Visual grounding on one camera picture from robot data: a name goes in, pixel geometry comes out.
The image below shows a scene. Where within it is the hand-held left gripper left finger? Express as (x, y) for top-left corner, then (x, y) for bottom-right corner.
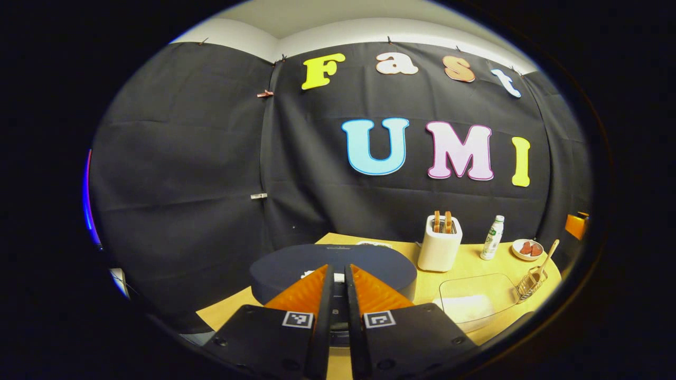
(202, 263), (335, 380)

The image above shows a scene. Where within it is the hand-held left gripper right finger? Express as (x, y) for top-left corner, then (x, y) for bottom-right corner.
(344, 263), (478, 380)

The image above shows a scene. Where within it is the wooden spoon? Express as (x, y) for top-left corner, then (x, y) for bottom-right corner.
(528, 239), (560, 286)

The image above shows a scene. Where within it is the wire chopstick holder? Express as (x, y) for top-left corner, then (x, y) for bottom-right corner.
(515, 265), (549, 304)

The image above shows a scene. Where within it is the dark grey rice cooker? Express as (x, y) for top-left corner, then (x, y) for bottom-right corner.
(249, 244), (418, 349)

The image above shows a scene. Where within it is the small white plate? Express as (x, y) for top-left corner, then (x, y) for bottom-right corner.
(511, 239), (544, 262)

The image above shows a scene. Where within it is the white drink bottle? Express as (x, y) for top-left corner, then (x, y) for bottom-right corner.
(480, 215), (505, 261)

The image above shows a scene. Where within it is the clear glass container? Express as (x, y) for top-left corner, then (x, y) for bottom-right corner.
(432, 273), (521, 334)

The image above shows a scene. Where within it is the white toaster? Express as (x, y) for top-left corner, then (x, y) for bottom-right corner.
(417, 214), (464, 273)

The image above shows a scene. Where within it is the black backdrop cloth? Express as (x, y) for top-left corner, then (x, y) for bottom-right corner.
(89, 41), (592, 336)

